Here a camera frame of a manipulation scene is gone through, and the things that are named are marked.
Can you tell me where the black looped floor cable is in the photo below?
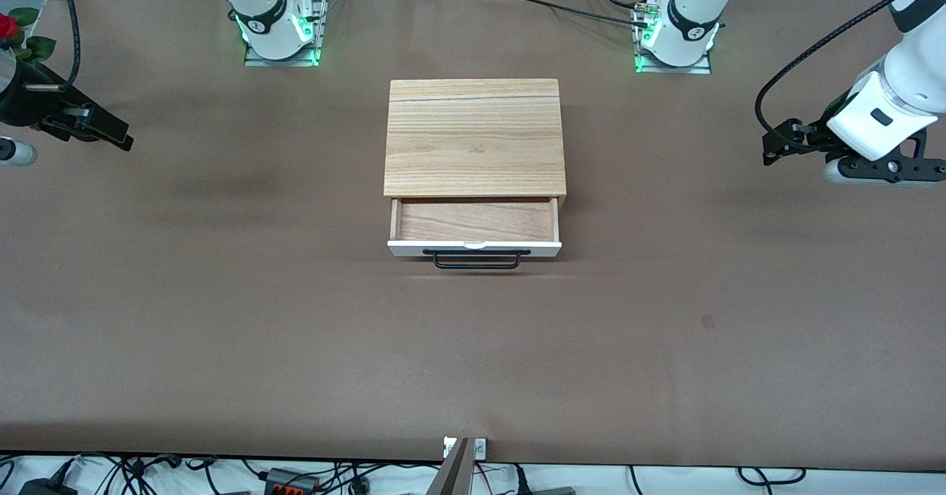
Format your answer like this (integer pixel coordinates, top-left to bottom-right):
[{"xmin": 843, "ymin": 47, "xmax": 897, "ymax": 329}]
[{"xmin": 737, "ymin": 466, "xmax": 807, "ymax": 486}]

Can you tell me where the silver camera mount bracket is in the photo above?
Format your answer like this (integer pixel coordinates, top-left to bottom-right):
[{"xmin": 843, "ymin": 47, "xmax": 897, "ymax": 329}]
[{"xmin": 442, "ymin": 437, "xmax": 489, "ymax": 460}]

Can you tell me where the long black table cable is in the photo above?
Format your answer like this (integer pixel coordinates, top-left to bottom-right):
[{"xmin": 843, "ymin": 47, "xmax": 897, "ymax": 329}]
[{"xmin": 473, "ymin": 0, "xmax": 651, "ymax": 27}]

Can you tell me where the white drawer with black handle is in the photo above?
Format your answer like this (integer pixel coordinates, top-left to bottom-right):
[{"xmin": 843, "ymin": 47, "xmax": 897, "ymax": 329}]
[{"xmin": 387, "ymin": 197, "xmax": 563, "ymax": 270}]

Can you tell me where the black power adapter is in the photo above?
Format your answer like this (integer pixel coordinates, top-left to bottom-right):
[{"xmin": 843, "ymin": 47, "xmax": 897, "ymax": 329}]
[{"xmin": 18, "ymin": 478, "xmax": 79, "ymax": 495}]

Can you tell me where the light wooden drawer cabinet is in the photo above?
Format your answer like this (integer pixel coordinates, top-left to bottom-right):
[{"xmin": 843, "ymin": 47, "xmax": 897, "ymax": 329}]
[{"xmin": 383, "ymin": 78, "xmax": 568, "ymax": 212}]

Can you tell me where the red rose with green leaves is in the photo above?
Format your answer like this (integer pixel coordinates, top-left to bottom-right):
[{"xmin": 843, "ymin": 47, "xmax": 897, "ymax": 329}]
[{"xmin": 0, "ymin": 7, "xmax": 58, "ymax": 64}]

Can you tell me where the black connector with orange levers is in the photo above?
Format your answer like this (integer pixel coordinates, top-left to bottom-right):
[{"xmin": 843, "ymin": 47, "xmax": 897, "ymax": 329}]
[{"xmin": 262, "ymin": 468, "xmax": 321, "ymax": 495}]

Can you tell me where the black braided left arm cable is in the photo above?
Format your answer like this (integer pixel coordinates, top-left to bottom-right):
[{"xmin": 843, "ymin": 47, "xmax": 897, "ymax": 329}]
[{"xmin": 755, "ymin": 0, "xmax": 911, "ymax": 153}]

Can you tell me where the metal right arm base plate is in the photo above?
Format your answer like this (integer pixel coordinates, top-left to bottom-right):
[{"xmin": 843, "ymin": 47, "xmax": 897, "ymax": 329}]
[{"xmin": 243, "ymin": 0, "xmax": 326, "ymax": 68}]

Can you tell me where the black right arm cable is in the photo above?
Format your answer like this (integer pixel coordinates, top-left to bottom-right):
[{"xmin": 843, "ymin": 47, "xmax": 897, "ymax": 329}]
[{"xmin": 26, "ymin": 0, "xmax": 81, "ymax": 92}]

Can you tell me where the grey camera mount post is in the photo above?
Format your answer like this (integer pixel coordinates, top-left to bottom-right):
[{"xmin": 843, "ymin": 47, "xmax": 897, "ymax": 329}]
[{"xmin": 425, "ymin": 437, "xmax": 474, "ymax": 495}]

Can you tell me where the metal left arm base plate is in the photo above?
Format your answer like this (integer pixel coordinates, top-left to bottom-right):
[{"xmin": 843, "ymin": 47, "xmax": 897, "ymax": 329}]
[{"xmin": 633, "ymin": 0, "xmax": 713, "ymax": 75}]

